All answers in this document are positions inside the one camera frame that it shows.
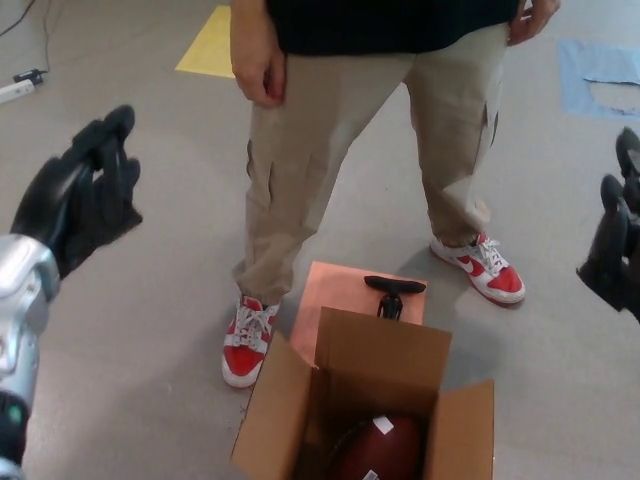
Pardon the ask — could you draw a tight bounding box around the person's right hand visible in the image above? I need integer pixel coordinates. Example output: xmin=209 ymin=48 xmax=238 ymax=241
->
xmin=233 ymin=42 xmax=290 ymax=108

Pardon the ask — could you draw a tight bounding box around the person's left hand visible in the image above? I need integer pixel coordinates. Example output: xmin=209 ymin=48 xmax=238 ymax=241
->
xmin=505 ymin=0 xmax=560 ymax=47

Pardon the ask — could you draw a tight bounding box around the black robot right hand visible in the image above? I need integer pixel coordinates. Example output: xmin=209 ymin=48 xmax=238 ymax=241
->
xmin=574 ymin=126 xmax=640 ymax=321

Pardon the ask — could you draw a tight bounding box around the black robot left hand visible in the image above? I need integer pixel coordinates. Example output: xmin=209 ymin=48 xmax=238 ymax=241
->
xmin=9 ymin=104 xmax=145 ymax=281

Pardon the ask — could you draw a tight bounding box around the brown junior football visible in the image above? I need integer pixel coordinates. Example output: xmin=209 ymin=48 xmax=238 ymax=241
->
xmin=329 ymin=415 xmax=426 ymax=480

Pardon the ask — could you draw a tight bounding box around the person's right forearm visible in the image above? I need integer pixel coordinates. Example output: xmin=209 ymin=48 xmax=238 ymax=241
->
xmin=229 ymin=0 xmax=281 ymax=51

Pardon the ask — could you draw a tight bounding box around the yellow floor patch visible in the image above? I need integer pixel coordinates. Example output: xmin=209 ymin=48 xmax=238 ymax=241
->
xmin=174 ymin=4 xmax=236 ymax=80

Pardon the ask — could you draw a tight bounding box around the torn blue sheet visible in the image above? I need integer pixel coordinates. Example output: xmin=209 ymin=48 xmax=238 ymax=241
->
xmin=557 ymin=39 xmax=640 ymax=120

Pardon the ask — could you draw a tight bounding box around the white power strip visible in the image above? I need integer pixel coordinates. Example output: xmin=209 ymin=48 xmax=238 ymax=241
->
xmin=0 ymin=82 xmax=36 ymax=105

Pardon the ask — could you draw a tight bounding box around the red white left sneaker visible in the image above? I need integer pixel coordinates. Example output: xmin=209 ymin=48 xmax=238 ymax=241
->
xmin=429 ymin=232 xmax=526 ymax=307

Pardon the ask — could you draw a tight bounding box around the red white sneaker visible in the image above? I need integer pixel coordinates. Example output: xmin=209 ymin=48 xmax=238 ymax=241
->
xmin=221 ymin=294 xmax=281 ymax=390
xmin=429 ymin=232 xmax=526 ymax=307

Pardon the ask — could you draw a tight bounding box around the black shirt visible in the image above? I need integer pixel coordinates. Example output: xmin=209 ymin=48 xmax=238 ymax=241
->
xmin=267 ymin=0 xmax=514 ymax=55

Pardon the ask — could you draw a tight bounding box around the copper coloured flat sheet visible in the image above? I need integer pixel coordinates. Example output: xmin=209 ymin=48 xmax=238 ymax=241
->
xmin=289 ymin=260 xmax=430 ymax=369

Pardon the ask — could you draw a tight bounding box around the red white right sneaker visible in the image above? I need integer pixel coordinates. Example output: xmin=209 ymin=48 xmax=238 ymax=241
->
xmin=221 ymin=294 xmax=281 ymax=390

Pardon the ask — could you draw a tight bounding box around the open cardboard box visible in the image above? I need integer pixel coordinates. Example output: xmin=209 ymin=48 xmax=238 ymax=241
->
xmin=229 ymin=306 xmax=496 ymax=480

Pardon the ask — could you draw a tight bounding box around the thin black cable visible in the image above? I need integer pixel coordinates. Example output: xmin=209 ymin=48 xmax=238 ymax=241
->
xmin=42 ymin=0 xmax=64 ymax=71
xmin=0 ymin=0 xmax=51 ymax=39

